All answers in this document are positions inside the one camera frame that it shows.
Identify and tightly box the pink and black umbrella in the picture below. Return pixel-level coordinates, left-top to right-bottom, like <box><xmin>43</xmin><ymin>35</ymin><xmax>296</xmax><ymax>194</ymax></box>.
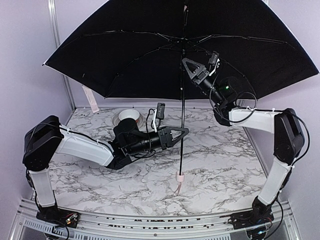
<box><xmin>41</xmin><ymin>0</ymin><xmax>320</xmax><ymax>196</ymax></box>

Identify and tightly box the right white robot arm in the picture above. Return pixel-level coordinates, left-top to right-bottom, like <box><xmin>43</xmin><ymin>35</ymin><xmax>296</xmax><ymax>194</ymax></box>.
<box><xmin>182</xmin><ymin>57</ymin><xmax>305</xmax><ymax>222</ymax></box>

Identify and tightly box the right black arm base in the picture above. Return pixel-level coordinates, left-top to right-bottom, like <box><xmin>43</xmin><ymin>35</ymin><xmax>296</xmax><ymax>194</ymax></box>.
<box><xmin>227</xmin><ymin>211</ymin><xmax>275</xmax><ymax>230</ymax></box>

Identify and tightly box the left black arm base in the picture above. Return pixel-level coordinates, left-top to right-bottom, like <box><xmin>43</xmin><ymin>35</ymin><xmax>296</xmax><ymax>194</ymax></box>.
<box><xmin>36</xmin><ymin>210</ymin><xmax>80</xmax><ymax>228</ymax></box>

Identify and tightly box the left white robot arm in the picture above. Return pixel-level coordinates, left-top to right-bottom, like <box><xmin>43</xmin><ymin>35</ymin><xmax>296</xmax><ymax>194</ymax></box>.
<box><xmin>22</xmin><ymin>115</ymin><xmax>189</xmax><ymax>220</ymax></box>

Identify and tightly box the grey round plate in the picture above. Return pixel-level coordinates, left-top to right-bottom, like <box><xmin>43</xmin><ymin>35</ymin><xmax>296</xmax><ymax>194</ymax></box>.
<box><xmin>112</xmin><ymin>110</ymin><xmax>144</xmax><ymax>128</ymax></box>

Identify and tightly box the red and white bowl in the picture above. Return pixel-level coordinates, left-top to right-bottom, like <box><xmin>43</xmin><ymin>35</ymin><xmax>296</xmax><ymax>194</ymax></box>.
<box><xmin>118</xmin><ymin>109</ymin><xmax>140</xmax><ymax>122</ymax></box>

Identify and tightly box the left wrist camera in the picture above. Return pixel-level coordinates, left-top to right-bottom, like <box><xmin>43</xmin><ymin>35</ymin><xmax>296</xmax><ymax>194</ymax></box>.
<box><xmin>145</xmin><ymin>102</ymin><xmax>166</xmax><ymax>133</ymax></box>

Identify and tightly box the left aluminium corner post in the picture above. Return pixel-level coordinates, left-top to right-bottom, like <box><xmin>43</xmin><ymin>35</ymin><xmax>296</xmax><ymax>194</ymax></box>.
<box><xmin>47</xmin><ymin>0</ymin><xmax>76</xmax><ymax>112</ymax></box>

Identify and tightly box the aluminium front rail frame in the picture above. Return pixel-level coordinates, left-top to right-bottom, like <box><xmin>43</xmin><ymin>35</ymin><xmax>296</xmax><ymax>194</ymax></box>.
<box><xmin>8</xmin><ymin>199</ymin><xmax>301</xmax><ymax>240</ymax></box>

